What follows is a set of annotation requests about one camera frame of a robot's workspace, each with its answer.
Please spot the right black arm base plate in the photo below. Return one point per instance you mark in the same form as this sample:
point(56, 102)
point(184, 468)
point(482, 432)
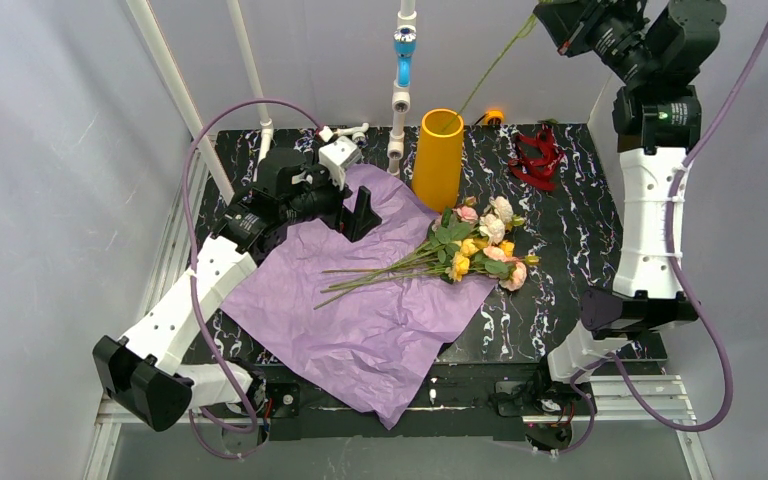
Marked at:
point(537, 397)

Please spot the yellow cylindrical vase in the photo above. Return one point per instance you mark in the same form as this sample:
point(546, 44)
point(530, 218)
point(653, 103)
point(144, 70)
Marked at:
point(438, 162)

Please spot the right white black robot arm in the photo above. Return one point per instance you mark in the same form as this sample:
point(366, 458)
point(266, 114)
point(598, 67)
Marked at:
point(657, 119)

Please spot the red printed ribbon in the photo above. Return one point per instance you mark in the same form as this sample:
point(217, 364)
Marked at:
point(536, 159)

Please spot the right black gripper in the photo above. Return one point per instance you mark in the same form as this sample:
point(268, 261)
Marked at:
point(570, 28)

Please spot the pink paper flower bouquet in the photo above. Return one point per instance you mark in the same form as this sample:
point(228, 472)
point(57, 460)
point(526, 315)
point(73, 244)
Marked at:
point(460, 242)

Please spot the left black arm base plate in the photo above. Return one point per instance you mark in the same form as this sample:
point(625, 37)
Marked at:
point(270, 400)

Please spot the blue pipe valve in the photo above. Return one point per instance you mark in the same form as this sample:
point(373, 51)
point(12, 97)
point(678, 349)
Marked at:
point(404, 43)

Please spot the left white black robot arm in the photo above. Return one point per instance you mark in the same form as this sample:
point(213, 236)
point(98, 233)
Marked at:
point(143, 369)

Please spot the pink rose flower stem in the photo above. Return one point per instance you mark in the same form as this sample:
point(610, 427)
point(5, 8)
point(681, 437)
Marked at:
point(495, 55)

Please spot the small white pipe elbow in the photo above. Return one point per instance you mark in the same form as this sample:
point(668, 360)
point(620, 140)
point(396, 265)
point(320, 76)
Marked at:
point(357, 134)

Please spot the purple pink wrapping paper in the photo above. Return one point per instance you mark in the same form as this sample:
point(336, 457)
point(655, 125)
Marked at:
point(372, 348)

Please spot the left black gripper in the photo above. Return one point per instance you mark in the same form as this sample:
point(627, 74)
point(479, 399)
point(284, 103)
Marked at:
point(347, 215)

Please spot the white PVC pipe frame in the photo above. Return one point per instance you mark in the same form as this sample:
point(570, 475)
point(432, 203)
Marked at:
point(172, 77)

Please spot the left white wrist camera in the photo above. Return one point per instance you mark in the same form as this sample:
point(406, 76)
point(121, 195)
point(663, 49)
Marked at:
point(337, 157)

